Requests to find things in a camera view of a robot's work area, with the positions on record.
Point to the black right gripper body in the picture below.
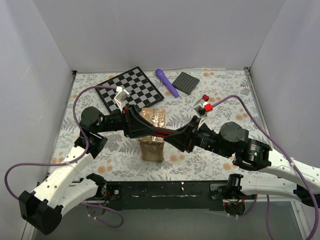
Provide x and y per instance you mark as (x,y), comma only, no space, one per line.
(193,134)

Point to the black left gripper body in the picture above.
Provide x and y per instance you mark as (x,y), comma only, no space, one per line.
(126,121)

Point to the red black utility knife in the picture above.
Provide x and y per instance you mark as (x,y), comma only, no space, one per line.
(205,97)

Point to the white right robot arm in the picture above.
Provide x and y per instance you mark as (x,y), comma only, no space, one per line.
(293,179)

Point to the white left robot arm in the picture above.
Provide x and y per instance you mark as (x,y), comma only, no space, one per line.
(45,206)

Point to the black white checkerboard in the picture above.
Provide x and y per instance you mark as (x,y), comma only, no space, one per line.
(142,92)

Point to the dark grey studded plate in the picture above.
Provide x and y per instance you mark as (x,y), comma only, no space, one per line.
(185,83)

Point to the purple cylindrical handle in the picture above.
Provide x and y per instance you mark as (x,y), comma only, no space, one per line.
(161,75)

